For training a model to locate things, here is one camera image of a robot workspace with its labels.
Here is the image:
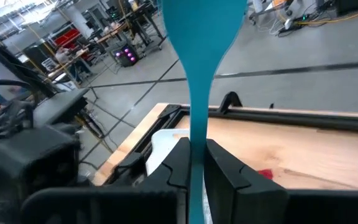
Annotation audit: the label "red storage shelf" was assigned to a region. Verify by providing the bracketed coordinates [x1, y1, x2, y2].
[53, 29, 83, 47]

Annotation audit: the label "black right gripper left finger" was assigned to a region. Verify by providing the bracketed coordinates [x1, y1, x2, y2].
[20, 138, 192, 224]

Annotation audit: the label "person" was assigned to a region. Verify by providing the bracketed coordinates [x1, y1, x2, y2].
[55, 45, 74, 65]

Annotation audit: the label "black aluminium table frame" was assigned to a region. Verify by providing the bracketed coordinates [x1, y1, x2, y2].
[104, 91, 358, 187]

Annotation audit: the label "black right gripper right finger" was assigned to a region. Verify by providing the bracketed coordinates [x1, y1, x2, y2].
[204, 139, 358, 224]

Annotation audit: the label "white plastic bin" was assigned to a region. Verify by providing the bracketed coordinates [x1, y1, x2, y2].
[144, 129, 191, 177]

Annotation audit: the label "yellow floor cable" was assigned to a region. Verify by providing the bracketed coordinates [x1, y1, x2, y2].
[295, 6, 358, 26]

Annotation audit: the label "black computer pink lights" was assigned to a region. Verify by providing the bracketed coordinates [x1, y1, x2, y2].
[112, 44, 140, 68]

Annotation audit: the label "teal plastic spoon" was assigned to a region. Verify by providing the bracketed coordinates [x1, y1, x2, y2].
[162, 0, 249, 224]

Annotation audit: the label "red ramen packet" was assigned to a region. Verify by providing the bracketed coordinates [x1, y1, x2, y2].
[257, 168, 275, 181]

